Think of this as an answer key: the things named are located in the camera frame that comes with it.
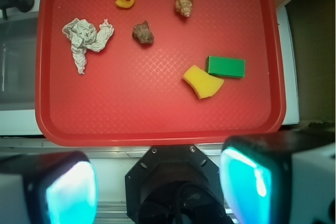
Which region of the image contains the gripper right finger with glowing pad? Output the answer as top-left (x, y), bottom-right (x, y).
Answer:
top-left (219, 131), bottom-right (335, 223)

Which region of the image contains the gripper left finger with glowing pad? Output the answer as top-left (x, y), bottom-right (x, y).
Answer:
top-left (1, 151), bottom-right (98, 223)

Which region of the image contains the yellow sponge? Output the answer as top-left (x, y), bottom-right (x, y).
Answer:
top-left (182, 65), bottom-right (224, 99)

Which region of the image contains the green rectangular block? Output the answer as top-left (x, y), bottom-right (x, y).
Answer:
top-left (206, 56), bottom-right (246, 78)

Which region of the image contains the red plastic tray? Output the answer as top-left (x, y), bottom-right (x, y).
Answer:
top-left (35, 0), bottom-right (286, 146)

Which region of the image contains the crumpled white paper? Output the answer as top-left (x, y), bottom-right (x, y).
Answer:
top-left (62, 18), bottom-right (114, 75)

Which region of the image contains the brown rock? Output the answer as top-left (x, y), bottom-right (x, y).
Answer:
top-left (132, 20), bottom-right (154, 44)

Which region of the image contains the beige spiral seashell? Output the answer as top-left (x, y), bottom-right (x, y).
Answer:
top-left (175, 0), bottom-right (194, 18)

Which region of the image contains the black octagonal mount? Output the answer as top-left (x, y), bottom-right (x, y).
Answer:
top-left (125, 145), bottom-right (233, 223)

